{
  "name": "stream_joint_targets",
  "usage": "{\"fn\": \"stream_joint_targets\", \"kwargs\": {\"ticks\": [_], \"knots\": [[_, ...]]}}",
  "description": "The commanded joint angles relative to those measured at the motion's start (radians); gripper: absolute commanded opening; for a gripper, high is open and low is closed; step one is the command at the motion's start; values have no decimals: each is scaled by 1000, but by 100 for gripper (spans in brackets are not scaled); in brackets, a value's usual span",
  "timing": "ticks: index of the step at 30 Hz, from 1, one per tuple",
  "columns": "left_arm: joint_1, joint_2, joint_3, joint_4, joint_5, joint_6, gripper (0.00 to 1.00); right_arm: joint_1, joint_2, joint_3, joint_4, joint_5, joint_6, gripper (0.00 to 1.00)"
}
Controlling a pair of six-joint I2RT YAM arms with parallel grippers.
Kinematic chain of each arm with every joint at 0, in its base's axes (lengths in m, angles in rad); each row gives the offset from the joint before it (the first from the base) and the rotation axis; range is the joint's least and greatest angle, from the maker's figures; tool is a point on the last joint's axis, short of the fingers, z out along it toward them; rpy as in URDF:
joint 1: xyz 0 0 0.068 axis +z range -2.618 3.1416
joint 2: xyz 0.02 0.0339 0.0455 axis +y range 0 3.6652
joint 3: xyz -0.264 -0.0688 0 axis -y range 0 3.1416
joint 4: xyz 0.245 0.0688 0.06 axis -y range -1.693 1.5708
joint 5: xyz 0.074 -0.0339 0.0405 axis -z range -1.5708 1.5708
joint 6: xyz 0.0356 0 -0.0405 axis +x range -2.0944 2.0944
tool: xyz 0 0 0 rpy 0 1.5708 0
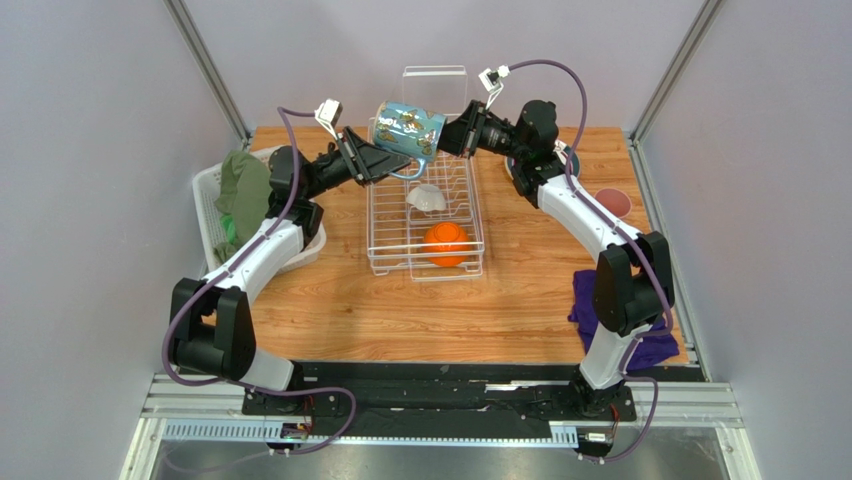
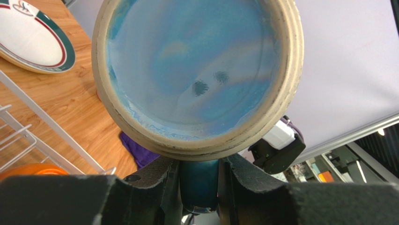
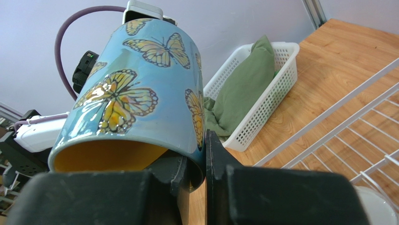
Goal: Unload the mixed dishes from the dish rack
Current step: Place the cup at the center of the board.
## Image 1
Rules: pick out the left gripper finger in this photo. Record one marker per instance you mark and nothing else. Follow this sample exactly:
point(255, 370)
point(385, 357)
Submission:
point(353, 149)
point(381, 163)

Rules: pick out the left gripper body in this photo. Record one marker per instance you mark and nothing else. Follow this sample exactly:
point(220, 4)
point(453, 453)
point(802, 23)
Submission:
point(329, 172)

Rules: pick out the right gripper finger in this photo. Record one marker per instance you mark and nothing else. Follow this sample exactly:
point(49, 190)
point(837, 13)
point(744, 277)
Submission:
point(469, 119)
point(457, 143)

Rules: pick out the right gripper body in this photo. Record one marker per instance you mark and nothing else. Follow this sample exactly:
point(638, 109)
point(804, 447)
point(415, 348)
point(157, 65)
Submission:
point(474, 131)

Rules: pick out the blue butterfly mug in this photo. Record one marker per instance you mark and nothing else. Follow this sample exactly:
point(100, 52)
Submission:
point(410, 131)

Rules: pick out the beige plate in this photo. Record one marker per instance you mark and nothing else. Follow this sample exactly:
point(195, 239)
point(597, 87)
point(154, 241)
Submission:
point(574, 163)

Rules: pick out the pink cup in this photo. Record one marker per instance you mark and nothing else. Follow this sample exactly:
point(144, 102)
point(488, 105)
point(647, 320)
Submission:
point(616, 201)

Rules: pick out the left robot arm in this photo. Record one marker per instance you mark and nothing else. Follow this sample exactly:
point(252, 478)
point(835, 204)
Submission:
point(211, 330)

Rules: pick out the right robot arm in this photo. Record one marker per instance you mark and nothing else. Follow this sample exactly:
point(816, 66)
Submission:
point(634, 281)

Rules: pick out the white flower-shaped bowl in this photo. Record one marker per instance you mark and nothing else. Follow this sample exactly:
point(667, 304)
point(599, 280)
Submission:
point(427, 198)

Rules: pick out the green cloth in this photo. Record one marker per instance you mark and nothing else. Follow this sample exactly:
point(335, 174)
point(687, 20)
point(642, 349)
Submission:
point(242, 203)

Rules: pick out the orange bowl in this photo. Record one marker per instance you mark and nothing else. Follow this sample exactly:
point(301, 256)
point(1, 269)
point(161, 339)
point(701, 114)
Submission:
point(446, 244)

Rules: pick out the white plastic basket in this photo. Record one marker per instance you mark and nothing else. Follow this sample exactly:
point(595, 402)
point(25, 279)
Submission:
point(206, 190)

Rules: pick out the purple cloth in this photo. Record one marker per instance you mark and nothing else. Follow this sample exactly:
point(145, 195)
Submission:
point(652, 350)

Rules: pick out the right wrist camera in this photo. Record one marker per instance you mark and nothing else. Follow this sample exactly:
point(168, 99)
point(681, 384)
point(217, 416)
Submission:
point(492, 81)

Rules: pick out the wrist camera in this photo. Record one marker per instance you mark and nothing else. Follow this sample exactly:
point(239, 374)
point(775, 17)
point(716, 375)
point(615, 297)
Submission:
point(492, 81)
point(327, 116)

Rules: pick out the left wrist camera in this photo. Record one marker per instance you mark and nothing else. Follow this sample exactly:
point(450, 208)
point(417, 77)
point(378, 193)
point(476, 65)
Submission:
point(327, 116)

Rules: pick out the white wire dish rack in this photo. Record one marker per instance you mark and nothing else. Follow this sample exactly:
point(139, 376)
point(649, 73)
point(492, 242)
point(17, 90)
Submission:
point(395, 229)

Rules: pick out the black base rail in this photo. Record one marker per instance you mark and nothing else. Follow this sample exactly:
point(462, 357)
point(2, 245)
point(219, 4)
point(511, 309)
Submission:
point(476, 401)

